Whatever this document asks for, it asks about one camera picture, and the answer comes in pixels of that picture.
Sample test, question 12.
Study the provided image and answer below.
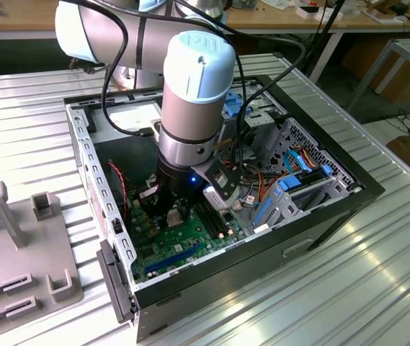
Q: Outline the blue flat wire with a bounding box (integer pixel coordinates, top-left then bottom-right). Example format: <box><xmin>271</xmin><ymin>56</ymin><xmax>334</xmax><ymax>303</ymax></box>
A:
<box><xmin>282</xmin><ymin>148</ymin><xmax>316</xmax><ymax>177</ymax></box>

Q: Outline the red black twisted wire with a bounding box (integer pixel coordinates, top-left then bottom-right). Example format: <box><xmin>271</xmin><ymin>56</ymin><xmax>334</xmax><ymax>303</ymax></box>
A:
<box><xmin>107</xmin><ymin>161</ymin><xmax>133</xmax><ymax>221</ymax></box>

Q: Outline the blue plastic drive latch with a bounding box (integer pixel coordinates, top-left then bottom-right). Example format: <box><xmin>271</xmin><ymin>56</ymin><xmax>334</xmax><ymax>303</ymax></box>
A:
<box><xmin>224</xmin><ymin>92</ymin><xmax>253</xmax><ymax>118</ymax></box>

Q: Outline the dark grey case front bezel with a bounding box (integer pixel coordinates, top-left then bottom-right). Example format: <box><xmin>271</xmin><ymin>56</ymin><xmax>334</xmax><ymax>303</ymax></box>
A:
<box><xmin>95</xmin><ymin>239</ymin><xmax>138</xmax><ymax>325</ymax></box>

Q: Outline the grey metal disk bay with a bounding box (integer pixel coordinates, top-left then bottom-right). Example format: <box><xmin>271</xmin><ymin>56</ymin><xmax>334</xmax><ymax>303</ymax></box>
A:
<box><xmin>249</xmin><ymin>164</ymin><xmax>341</xmax><ymax>236</ymax></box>

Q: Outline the large cardboard box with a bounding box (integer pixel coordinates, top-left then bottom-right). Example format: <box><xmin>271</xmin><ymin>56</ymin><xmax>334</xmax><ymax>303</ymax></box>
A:
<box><xmin>341</xmin><ymin>37</ymin><xmax>410</xmax><ymax>105</ymax></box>

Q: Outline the black camera mounting bracket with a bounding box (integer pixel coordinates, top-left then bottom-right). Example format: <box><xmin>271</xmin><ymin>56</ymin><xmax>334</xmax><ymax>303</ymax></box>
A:
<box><xmin>190</xmin><ymin>158</ymin><xmax>242</xmax><ymax>199</ymax></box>

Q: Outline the silver green CPU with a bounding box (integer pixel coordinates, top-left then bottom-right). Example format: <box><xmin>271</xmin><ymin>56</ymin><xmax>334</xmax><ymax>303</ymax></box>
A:
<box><xmin>166</xmin><ymin>208</ymin><xmax>186</xmax><ymax>228</ymax></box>

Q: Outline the blue disk carrier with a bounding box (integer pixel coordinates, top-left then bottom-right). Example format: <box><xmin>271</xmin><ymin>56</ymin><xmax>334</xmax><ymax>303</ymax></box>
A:
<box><xmin>277</xmin><ymin>164</ymin><xmax>333</xmax><ymax>194</ymax></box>

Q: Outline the small cardboard box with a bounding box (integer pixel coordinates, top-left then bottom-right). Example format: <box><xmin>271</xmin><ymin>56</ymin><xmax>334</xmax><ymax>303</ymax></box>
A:
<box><xmin>360</xmin><ymin>0</ymin><xmax>410</xmax><ymax>25</ymax></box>

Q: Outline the orange yellow wire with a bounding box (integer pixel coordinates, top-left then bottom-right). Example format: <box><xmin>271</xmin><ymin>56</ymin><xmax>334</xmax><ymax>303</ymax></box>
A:
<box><xmin>296</xmin><ymin>145</ymin><xmax>321</xmax><ymax>170</ymax></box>

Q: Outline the white flat box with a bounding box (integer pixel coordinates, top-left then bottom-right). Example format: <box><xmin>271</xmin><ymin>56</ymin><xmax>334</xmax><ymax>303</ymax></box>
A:
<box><xmin>295</xmin><ymin>4</ymin><xmax>345</xmax><ymax>22</ymax></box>

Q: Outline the red orange wire bundle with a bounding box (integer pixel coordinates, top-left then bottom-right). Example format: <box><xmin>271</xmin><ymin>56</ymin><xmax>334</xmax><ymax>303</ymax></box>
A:
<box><xmin>226</xmin><ymin>158</ymin><xmax>285</xmax><ymax>206</ymax></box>

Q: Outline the green motherboard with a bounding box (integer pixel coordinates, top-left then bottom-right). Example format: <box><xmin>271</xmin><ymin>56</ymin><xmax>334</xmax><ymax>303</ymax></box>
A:
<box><xmin>127</xmin><ymin>172</ymin><xmax>249</xmax><ymax>284</ymax></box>

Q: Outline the black tripod pole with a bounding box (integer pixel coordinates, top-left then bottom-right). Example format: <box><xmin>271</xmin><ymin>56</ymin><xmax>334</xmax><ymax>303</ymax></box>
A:
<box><xmin>302</xmin><ymin>0</ymin><xmax>347</xmax><ymax>73</ymax></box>

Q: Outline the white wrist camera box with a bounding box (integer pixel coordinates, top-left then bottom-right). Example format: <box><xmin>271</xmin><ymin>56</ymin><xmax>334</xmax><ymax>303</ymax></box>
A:
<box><xmin>202</xmin><ymin>185</ymin><xmax>235</xmax><ymax>213</ymax></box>

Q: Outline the black open PC case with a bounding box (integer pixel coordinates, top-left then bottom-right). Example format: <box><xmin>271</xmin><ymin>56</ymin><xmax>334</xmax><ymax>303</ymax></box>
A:
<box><xmin>62</xmin><ymin>74</ymin><xmax>386</xmax><ymax>344</ymax></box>

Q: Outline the blue plastic rail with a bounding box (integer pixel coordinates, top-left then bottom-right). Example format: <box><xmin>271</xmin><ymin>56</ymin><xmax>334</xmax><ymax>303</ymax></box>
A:
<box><xmin>252</xmin><ymin>197</ymin><xmax>273</xmax><ymax>229</ymax></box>

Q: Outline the grey metal drive cage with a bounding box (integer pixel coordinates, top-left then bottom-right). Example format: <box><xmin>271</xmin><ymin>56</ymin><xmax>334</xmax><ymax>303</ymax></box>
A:
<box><xmin>222</xmin><ymin>81</ymin><xmax>289</xmax><ymax>164</ymax></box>

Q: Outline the grey power supply unit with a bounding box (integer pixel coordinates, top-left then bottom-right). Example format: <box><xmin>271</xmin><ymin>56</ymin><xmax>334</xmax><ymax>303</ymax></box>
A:
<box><xmin>88</xmin><ymin>100</ymin><xmax>164</xmax><ymax>188</ymax></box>

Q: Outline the blue expansion slot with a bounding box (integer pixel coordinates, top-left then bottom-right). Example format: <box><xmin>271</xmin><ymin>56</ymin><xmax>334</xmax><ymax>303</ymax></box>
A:
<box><xmin>144</xmin><ymin>241</ymin><xmax>204</xmax><ymax>275</ymax></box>

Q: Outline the black RAM slot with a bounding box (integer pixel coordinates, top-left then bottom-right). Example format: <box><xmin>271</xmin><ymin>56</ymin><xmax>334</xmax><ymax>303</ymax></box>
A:
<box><xmin>208</xmin><ymin>207</ymin><xmax>234</xmax><ymax>237</ymax></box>
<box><xmin>194</xmin><ymin>201</ymin><xmax>224</xmax><ymax>241</ymax></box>

